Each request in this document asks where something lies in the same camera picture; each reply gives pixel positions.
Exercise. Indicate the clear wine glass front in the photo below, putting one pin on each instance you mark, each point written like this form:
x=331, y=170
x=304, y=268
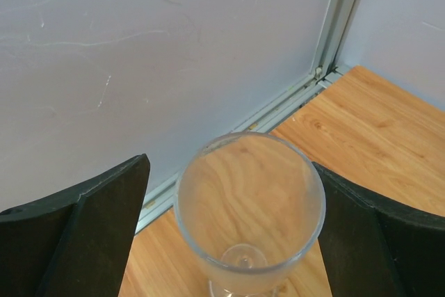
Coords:
x=250, y=206

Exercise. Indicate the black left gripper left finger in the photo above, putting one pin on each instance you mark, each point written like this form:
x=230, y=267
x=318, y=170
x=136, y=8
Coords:
x=75, y=242

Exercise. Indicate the left aluminium frame post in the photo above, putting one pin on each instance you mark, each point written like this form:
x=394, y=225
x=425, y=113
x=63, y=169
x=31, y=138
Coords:
x=334, y=27

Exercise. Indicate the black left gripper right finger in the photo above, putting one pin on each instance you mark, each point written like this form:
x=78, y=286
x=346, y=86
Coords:
x=375, y=246

